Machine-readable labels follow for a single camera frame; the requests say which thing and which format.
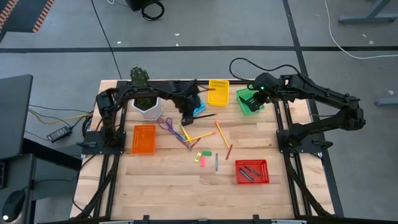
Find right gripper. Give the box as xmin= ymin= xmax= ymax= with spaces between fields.
xmin=245 ymin=72 xmax=280 ymax=113

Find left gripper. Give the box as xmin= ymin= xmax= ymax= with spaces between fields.
xmin=175 ymin=80 xmax=201 ymax=126

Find black pen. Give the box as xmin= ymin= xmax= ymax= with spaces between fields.
xmin=192 ymin=113 xmax=217 ymax=121

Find dark grey crayon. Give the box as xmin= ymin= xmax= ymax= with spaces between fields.
xmin=244 ymin=166 xmax=261 ymax=177

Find green plastic bin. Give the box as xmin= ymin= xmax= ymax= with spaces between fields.
xmin=236 ymin=86 xmax=267 ymax=116

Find blue calculator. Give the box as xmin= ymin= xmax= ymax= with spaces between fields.
xmin=192 ymin=96 xmax=206 ymax=118

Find yellow crayon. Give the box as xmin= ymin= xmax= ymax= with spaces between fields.
xmin=178 ymin=121 xmax=192 ymax=144

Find white plant pot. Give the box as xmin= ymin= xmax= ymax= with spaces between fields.
xmin=131 ymin=96 xmax=164 ymax=121

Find yellow plastic bin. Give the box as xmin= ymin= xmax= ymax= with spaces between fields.
xmin=207 ymin=79 xmax=230 ymax=107

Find orange plastic bin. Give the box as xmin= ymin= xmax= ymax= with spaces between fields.
xmin=131 ymin=124 xmax=157 ymax=156

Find green cactus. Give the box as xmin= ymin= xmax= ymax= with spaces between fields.
xmin=129 ymin=67 xmax=156 ymax=110

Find red plastic bin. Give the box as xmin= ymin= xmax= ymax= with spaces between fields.
xmin=234 ymin=159 xmax=270 ymax=185

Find black box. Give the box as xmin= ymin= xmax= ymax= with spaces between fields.
xmin=126 ymin=0 xmax=159 ymax=12

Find black power adapter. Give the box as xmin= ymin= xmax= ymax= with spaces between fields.
xmin=47 ymin=126 xmax=73 ymax=143

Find grey table foot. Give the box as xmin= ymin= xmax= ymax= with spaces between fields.
xmin=338 ymin=0 xmax=398 ymax=25
xmin=374 ymin=98 xmax=398 ymax=107

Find grey desk panel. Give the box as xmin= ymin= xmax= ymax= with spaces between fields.
xmin=0 ymin=74 xmax=34 ymax=161

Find black computer mouse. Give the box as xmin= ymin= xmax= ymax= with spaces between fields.
xmin=1 ymin=190 xmax=26 ymax=223

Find orange striped black mat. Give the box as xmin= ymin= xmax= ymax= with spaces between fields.
xmin=0 ymin=0 xmax=55 ymax=34

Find purple handled scissors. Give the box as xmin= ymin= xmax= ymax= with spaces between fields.
xmin=157 ymin=117 xmax=192 ymax=152

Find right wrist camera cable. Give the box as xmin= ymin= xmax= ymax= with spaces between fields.
xmin=229 ymin=57 xmax=301 ymax=82

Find black cable bundle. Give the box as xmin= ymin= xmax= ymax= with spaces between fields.
xmin=285 ymin=152 xmax=330 ymax=217
xmin=76 ymin=154 xmax=121 ymax=218

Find black coiled cable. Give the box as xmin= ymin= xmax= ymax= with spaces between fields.
xmin=141 ymin=1 xmax=165 ymax=22

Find white floor cable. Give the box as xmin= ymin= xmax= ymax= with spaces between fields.
xmin=325 ymin=0 xmax=398 ymax=60

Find yellow cable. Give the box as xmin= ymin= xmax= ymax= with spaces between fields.
xmin=27 ymin=108 xmax=94 ymax=125

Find black floor cable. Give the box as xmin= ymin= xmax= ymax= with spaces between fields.
xmin=91 ymin=0 xmax=123 ymax=80

